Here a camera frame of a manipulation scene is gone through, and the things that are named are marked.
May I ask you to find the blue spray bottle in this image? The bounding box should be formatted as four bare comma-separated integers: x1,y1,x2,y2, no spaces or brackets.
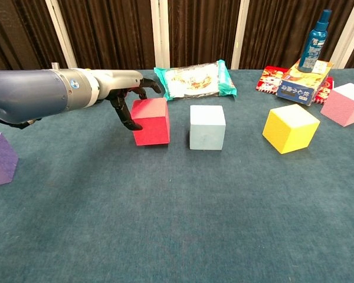
297,9,333,74

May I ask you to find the red foam cube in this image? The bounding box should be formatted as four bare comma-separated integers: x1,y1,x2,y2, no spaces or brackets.
130,97,171,147

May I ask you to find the pink foam cube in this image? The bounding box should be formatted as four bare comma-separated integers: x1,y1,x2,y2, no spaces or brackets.
320,83,354,127

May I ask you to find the yellow blue snack box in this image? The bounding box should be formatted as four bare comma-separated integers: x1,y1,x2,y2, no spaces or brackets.
276,58,334,107

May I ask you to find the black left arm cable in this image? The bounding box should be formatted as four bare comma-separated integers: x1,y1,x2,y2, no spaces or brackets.
0,113,42,130

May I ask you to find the light blue foam cube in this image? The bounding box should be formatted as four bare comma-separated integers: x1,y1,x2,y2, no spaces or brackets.
189,104,227,151

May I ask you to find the yellow foam cube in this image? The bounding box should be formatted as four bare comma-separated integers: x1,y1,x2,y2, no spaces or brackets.
262,103,321,154

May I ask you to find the white screen frame post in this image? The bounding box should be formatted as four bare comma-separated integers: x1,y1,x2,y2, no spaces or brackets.
150,0,171,69
45,0,78,71
329,0,354,69
231,0,250,70

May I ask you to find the teal felt table mat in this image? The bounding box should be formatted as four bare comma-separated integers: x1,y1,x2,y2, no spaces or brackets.
0,69,354,283

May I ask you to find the red cartoon snack packet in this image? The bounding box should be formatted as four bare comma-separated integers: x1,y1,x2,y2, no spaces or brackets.
255,65,335,106

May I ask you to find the purple foam cube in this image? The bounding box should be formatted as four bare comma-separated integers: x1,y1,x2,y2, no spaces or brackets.
0,132,19,188

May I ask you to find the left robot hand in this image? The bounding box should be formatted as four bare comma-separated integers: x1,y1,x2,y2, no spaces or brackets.
90,69,162,131

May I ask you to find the teal white snack bag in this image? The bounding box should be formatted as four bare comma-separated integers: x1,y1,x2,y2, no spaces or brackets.
153,59,238,102

